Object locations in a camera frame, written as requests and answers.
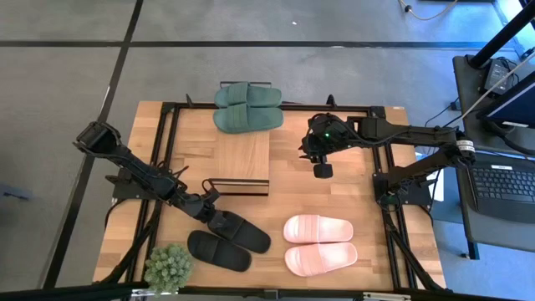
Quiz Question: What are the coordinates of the black power adapter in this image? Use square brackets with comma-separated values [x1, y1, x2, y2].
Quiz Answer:
[483, 58, 514, 95]

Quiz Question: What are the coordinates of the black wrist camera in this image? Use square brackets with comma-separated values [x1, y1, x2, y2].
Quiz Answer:
[312, 154, 334, 180]
[201, 178, 222, 203]

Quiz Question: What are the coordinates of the black slide sandal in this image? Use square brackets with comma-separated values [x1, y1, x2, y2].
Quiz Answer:
[207, 210, 272, 255]
[186, 229, 252, 273]

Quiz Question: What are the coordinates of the green artificial plant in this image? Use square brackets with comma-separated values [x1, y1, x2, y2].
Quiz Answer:
[144, 243, 196, 294]

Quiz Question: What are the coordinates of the dark computer monitor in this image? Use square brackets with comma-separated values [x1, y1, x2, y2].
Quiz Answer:
[476, 70, 535, 130]

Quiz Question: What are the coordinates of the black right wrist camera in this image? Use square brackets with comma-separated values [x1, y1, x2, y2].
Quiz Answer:
[312, 154, 334, 180]

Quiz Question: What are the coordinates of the wooden shelf with black frame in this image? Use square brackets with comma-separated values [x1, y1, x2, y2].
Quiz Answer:
[202, 80, 273, 197]

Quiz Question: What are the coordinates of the pink slide sandal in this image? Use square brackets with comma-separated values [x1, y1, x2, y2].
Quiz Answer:
[283, 214, 354, 244]
[283, 241, 359, 278]

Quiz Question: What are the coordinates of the blue floor object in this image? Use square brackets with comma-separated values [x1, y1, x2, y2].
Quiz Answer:
[0, 183, 33, 202]

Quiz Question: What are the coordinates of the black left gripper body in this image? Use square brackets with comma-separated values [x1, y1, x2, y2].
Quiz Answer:
[181, 193, 219, 224]

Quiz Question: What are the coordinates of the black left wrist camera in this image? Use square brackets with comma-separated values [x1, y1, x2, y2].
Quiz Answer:
[201, 178, 222, 203]

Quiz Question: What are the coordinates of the black aluminium table frame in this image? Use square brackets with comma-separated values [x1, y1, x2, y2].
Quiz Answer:
[99, 94, 446, 293]

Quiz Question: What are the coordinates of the black laptop keyboard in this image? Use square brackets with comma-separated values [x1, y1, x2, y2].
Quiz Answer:
[465, 161, 535, 225]

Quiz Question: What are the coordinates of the green slide sandal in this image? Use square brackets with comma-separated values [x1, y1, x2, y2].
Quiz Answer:
[214, 81, 283, 109]
[212, 102, 285, 135]

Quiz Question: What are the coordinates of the dark grey desk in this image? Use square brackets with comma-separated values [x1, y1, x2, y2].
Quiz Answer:
[452, 54, 535, 158]
[454, 149, 535, 260]

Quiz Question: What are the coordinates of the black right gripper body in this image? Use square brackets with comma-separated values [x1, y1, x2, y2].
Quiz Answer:
[300, 112, 350, 156]

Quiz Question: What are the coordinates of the white paper sheet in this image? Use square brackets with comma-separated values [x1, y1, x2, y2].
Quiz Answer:
[417, 150, 446, 202]

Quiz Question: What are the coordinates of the black rig crossbar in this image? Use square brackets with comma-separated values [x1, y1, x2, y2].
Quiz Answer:
[0, 280, 535, 301]

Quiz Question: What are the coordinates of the black slanted pole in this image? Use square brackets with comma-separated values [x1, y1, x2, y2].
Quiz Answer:
[467, 0, 535, 69]

